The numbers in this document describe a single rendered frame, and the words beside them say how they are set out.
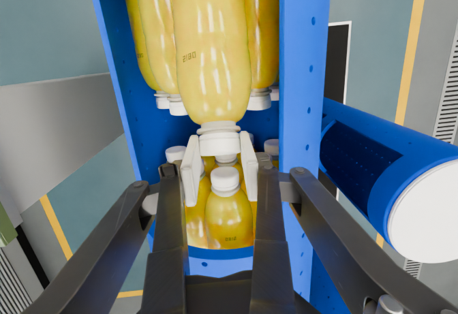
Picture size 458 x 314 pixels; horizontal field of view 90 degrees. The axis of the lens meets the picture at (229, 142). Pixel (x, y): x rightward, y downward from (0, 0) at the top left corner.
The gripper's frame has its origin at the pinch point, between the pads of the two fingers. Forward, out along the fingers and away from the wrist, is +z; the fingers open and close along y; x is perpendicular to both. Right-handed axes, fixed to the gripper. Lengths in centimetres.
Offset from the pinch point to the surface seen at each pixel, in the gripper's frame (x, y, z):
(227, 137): 1.5, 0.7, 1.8
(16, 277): -123, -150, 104
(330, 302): -79, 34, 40
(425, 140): -14, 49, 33
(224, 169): -6.6, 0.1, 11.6
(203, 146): 0.9, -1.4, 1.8
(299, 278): -22.0, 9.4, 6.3
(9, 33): 29, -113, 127
